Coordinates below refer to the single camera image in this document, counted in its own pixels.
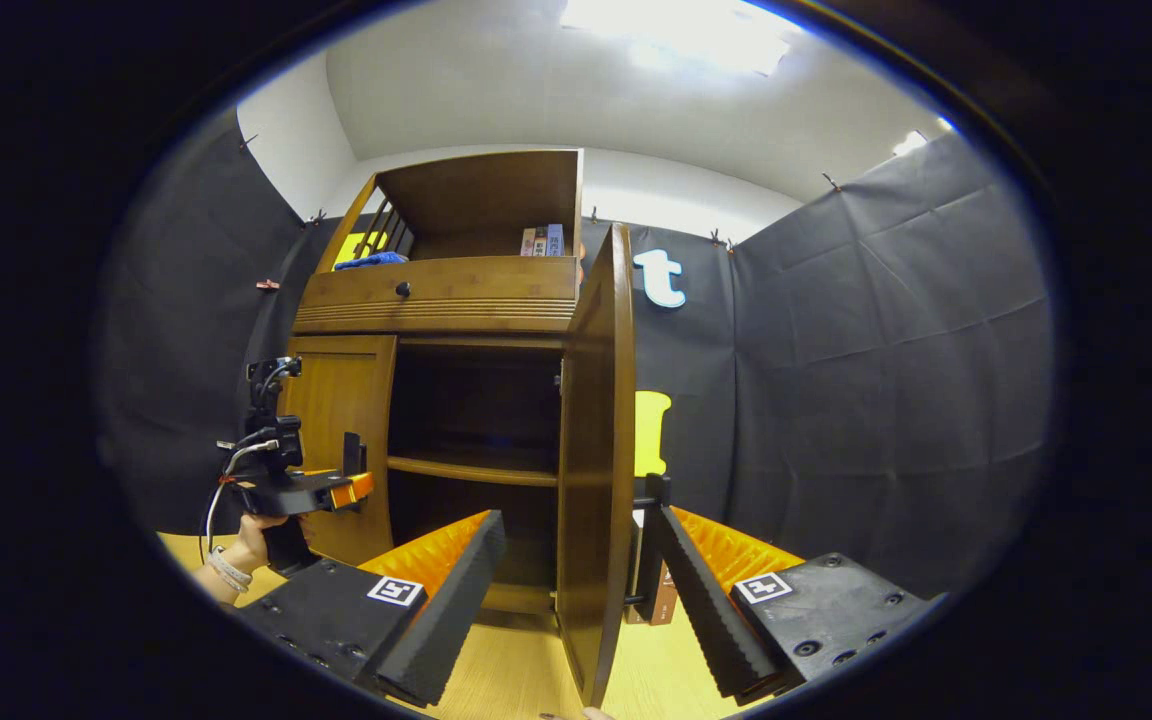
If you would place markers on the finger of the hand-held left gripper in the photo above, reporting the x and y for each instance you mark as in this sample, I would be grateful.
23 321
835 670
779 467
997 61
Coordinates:
354 490

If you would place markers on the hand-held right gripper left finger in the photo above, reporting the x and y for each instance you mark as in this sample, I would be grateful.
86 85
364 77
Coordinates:
456 610

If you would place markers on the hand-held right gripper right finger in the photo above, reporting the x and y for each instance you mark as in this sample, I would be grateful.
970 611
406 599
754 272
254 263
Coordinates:
701 600

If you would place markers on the wooden shoe cabinet door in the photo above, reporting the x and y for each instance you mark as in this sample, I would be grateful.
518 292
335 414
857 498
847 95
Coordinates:
591 450
336 400

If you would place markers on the wooden double-door shoe cabinet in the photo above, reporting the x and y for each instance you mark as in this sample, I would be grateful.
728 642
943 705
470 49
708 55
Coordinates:
476 200

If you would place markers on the wooden inner cabinet shelf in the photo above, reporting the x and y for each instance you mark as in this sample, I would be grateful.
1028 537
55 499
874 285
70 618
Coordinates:
476 468

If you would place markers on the wooden cabinet drawer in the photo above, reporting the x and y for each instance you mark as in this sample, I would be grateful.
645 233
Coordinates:
456 290

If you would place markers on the blue cloth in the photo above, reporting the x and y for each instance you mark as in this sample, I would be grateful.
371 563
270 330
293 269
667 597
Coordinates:
371 261

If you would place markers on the small upright book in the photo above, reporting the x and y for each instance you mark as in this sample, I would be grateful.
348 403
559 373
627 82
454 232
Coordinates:
556 239
528 243
541 241

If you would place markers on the black backdrop cloth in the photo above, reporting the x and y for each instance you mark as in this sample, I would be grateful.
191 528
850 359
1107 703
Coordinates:
886 350

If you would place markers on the small ceiling light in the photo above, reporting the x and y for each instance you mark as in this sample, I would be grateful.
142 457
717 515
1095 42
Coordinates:
911 142

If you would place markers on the large ceiling light panel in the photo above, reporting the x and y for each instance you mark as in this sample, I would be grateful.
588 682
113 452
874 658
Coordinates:
686 30

